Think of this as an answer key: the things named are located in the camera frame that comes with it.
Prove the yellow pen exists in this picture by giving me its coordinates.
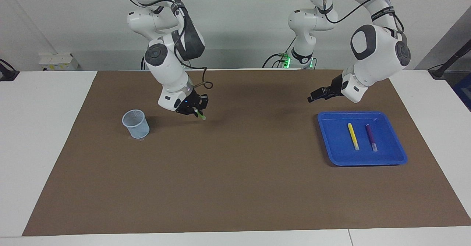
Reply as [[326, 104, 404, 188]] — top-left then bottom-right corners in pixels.
[[347, 122, 360, 151]]

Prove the purple pen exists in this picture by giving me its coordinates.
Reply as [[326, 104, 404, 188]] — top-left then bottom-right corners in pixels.
[[365, 124, 378, 152]]

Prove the pale blue mesh cup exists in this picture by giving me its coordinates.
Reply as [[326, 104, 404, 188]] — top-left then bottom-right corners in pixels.
[[122, 109, 150, 139]]

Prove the blue plastic tray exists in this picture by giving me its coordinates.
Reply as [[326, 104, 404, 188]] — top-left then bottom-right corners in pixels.
[[317, 111, 408, 167]]

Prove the brown table mat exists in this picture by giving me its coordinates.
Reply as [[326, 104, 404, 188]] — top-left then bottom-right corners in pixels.
[[22, 69, 471, 236]]

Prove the black stand pole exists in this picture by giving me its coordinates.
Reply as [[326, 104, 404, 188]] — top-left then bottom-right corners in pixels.
[[428, 40, 471, 79]]

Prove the blue crate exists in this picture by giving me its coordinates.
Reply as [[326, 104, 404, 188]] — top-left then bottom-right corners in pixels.
[[452, 73, 471, 111]]

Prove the white power strip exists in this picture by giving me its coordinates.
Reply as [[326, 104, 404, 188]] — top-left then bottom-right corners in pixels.
[[39, 53, 79, 71]]

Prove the black table clamp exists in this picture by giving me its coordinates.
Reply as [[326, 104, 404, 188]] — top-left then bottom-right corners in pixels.
[[0, 59, 20, 82]]

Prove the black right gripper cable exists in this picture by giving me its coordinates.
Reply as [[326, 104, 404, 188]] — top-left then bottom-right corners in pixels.
[[173, 3, 214, 90]]

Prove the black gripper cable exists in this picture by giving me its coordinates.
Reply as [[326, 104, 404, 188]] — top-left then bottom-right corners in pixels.
[[320, 0, 405, 33], [173, 3, 214, 90]]

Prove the black left base cable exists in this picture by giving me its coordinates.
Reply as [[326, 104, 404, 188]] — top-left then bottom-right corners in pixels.
[[262, 36, 297, 69]]

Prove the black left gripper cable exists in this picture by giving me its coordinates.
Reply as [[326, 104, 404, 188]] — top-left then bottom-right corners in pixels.
[[320, 0, 405, 33]]

